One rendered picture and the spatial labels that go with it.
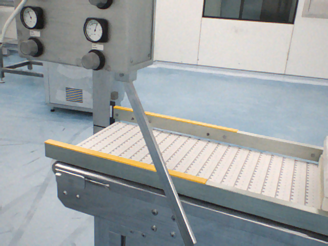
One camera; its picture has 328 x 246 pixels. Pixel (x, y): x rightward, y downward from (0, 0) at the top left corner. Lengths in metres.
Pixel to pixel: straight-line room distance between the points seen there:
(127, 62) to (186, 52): 5.26
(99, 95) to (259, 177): 0.50
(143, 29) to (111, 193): 0.32
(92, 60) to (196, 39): 5.22
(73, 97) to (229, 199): 2.87
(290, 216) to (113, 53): 0.38
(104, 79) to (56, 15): 0.38
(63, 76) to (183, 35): 2.88
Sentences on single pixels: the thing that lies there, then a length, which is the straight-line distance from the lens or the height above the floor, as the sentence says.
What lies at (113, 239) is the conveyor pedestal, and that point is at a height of 0.63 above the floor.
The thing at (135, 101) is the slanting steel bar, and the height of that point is 0.98.
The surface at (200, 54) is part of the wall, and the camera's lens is 5.76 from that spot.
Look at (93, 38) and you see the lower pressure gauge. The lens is 0.56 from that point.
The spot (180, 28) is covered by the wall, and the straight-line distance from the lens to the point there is 5.78.
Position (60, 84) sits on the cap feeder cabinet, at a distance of 3.39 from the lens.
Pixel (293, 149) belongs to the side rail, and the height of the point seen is 0.84.
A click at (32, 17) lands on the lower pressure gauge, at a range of 0.63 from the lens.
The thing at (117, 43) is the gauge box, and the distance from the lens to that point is 0.55.
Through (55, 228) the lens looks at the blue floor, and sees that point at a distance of 1.91.
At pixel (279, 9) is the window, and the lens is 5.65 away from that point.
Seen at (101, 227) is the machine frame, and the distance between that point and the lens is 1.18.
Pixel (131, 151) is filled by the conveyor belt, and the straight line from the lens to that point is 0.77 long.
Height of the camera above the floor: 1.15
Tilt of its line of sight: 21 degrees down
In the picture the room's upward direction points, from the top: 4 degrees clockwise
